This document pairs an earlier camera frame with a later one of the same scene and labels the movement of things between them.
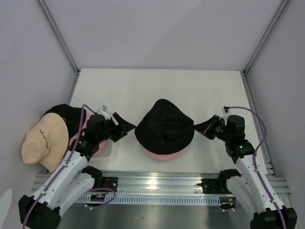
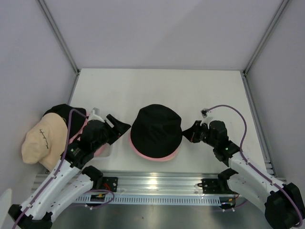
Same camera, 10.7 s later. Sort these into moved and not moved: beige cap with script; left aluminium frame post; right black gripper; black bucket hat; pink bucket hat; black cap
Moved: black cap; black bucket hat; pink bucket hat; right black gripper
Not moved: left aluminium frame post; beige cap with script
